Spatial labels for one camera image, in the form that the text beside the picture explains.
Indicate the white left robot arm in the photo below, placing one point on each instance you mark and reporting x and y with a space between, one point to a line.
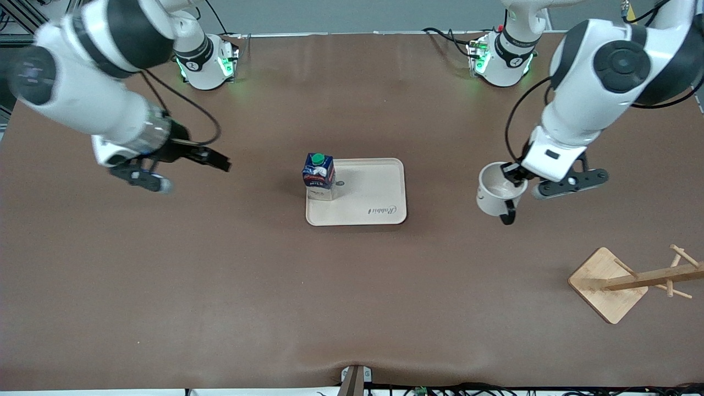
577 110

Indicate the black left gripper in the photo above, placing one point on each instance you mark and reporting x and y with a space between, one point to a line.
512 172

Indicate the wooden cup rack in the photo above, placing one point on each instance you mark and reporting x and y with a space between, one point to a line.
605 286

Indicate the brown table edge bracket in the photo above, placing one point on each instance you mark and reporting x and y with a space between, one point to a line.
355 379

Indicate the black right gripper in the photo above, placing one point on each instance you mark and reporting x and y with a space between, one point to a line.
179 147

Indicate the aluminium frame post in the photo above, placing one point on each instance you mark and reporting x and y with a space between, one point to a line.
14 22

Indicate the blue milk carton green cap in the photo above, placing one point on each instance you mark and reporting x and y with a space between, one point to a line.
319 176

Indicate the cream plastic tray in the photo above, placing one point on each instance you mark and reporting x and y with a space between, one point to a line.
368 192

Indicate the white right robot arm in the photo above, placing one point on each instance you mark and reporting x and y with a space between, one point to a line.
82 99

